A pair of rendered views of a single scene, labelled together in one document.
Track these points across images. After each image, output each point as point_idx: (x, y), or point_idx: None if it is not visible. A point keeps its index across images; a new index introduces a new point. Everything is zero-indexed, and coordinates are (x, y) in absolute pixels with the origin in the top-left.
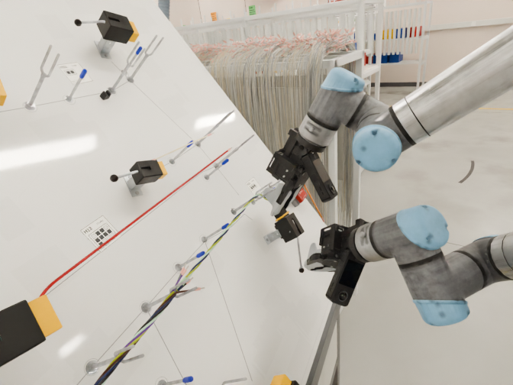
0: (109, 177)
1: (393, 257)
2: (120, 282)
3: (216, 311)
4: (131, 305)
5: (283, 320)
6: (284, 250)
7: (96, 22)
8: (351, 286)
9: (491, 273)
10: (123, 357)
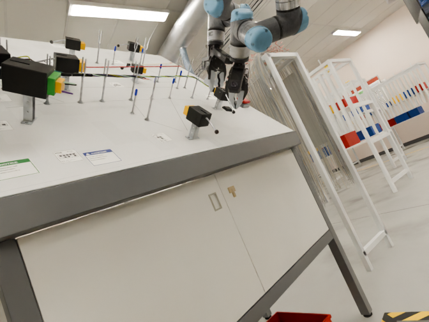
0: (124, 78)
1: (240, 42)
2: (120, 93)
3: (170, 111)
4: (124, 98)
5: (218, 126)
6: (227, 114)
7: (125, 44)
8: (238, 79)
9: (280, 16)
10: (106, 74)
